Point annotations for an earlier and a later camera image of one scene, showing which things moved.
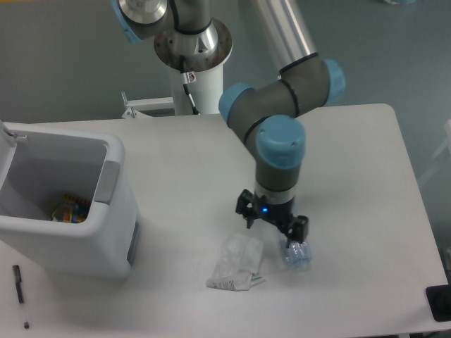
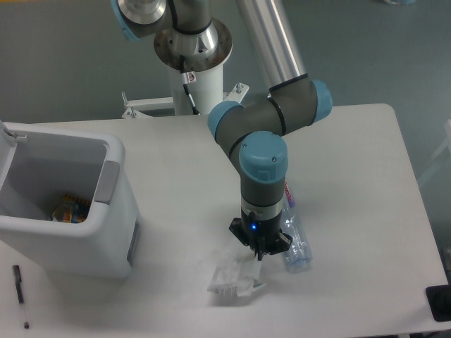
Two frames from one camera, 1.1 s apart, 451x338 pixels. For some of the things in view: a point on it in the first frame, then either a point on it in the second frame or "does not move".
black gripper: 251,206 → 263,236
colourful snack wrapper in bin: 70,210 does not move
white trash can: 38,165 does not move
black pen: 18,282 does not move
